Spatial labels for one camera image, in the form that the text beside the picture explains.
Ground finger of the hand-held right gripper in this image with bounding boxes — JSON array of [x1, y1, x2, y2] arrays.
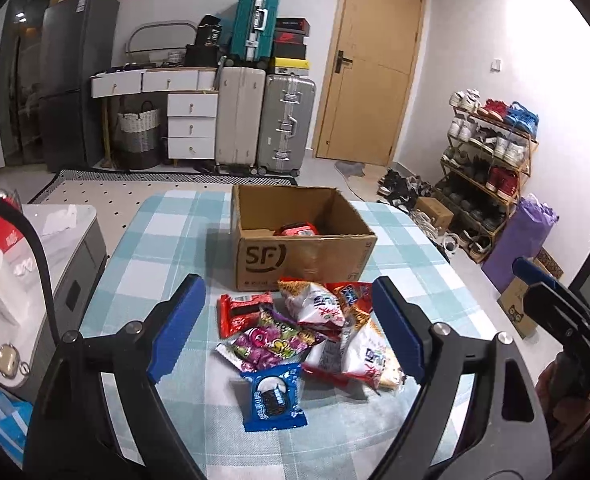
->
[[512, 256, 590, 356]]

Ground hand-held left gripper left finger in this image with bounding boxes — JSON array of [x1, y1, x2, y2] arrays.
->
[[22, 274, 207, 480]]

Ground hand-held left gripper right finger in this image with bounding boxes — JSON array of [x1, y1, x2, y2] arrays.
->
[[371, 276, 551, 480]]

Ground red blue snack packet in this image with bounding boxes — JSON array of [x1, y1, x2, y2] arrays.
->
[[325, 281, 374, 326]]

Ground red chocolate snack packet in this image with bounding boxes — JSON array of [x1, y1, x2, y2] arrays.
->
[[217, 292, 274, 339]]

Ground white red orange snack packet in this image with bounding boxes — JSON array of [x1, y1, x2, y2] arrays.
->
[[278, 279, 347, 331]]

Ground purple green candy packet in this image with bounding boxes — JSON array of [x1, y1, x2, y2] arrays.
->
[[216, 310, 328, 373]]

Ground blue cookie packet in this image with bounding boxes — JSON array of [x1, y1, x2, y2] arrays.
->
[[239, 364, 308, 433]]

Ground brown cardboard box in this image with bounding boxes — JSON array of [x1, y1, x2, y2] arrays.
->
[[231, 184, 378, 292]]

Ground cardboard box with cat print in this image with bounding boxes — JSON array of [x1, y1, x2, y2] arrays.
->
[[498, 247, 563, 338]]

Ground purple bag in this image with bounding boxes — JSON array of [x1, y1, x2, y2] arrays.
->
[[481, 195, 560, 293]]

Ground teal checked tablecloth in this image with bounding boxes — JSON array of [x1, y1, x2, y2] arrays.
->
[[77, 187, 513, 480]]

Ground small cardboard box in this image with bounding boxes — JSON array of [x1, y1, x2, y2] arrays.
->
[[415, 196, 455, 231]]

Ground grey side table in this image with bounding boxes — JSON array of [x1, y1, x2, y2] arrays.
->
[[0, 204, 108, 391]]

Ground rows of shoes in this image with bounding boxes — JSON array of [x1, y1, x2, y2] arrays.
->
[[437, 89, 540, 261]]

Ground pile of dark shoes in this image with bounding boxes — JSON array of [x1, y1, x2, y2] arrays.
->
[[377, 167, 436, 211]]

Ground red snack packet in box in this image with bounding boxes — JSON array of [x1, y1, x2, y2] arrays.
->
[[273, 221, 318, 238]]

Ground wooden shoe rack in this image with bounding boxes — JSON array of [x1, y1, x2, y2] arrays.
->
[[432, 105, 538, 263]]

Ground patterned rug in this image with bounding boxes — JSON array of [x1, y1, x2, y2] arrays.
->
[[27, 169, 298, 206]]

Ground white tissue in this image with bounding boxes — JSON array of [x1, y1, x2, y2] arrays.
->
[[40, 207, 76, 236]]

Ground grey floor mat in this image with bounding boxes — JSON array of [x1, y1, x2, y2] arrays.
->
[[336, 161, 367, 181]]

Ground round metal case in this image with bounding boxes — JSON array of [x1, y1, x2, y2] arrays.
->
[[0, 342, 30, 378]]

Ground white cup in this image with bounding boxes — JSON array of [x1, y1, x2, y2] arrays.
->
[[0, 251, 30, 323]]

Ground woven laundry basket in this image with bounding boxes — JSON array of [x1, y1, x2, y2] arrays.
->
[[116, 101, 163, 170]]

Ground blue plastic packet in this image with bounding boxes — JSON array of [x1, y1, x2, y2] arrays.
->
[[0, 394, 33, 453]]

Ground white suitcase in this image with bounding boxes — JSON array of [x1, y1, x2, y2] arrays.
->
[[215, 57, 267, 173]]

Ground white desk with drawers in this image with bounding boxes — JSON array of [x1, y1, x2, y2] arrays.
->
[[91, 66, 221, 161]]

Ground silver suitcase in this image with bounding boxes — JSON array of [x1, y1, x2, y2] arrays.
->
[[256, 74, 317, 177]]

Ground dark grey fridge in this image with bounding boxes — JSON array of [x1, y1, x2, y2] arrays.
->
[[37, 0, 120, 173]]

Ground wooden door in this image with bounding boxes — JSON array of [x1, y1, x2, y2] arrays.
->
[[311, 0, 428, 167]]

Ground yellow lid shoe box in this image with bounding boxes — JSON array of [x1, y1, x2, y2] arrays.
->
[[270, 57, 311, 77]]

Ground dark glass cabinet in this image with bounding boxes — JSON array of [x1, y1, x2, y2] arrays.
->
[[0, 0, 46, 166]]

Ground black bag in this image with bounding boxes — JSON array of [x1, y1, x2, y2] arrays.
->
[[195, 15, 224, 48]]

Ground teal suitcase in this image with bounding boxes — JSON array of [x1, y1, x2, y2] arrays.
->
[[230, 0, 282, 61]]

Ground black cable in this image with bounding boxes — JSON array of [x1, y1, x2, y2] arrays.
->
[[0, 187, 58, 361]]

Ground grey arched frame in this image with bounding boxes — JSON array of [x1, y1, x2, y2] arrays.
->
[[125, 20, 198, 56]]

